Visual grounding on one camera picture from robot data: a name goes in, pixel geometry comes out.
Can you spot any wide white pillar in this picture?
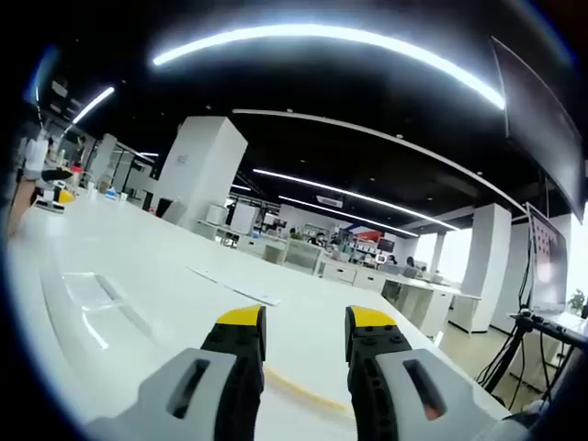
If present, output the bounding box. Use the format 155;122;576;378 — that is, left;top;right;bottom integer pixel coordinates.
153;115;250;233

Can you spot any slim white pillar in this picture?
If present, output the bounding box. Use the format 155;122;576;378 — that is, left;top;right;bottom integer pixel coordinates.
460;202;513;333

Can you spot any translucent white storage box lid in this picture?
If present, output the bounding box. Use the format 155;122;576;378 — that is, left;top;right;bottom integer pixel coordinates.
36;256;203;419

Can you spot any monitor with pink picture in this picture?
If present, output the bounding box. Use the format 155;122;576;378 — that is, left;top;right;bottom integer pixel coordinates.
525;201;571;310

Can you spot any green potted plant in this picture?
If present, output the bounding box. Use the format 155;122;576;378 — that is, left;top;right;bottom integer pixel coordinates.
567;288;588;319

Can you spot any short ceiling light strip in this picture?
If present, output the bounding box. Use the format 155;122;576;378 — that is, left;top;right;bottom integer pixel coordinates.
72;85;116;125

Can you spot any flat white strip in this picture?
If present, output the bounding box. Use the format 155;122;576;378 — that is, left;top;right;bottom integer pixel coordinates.
187;265;282;307

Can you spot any row of white office desks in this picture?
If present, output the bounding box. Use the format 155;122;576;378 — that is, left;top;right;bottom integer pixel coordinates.
197;219;483;339

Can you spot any yellow edge strip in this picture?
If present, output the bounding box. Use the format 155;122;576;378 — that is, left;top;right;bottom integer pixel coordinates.
264;365;356;413

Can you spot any large dark hanging screen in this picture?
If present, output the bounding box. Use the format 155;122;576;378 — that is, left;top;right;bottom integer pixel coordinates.
490;35;585;222

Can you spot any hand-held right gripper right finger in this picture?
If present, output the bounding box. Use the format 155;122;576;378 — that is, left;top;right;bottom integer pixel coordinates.
345;305;510;441

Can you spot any long curved ceiling light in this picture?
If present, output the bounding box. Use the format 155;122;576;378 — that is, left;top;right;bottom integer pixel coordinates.
152;23;506;111

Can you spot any thin ceiling light strip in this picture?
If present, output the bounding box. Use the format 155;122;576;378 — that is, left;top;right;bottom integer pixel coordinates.
277;195;420;239
252;167;461;232

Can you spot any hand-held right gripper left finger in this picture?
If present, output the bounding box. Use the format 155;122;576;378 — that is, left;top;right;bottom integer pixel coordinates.
85;303;267;441

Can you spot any black tripod stand with cables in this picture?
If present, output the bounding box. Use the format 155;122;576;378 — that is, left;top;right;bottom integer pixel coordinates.
475;310;560;408

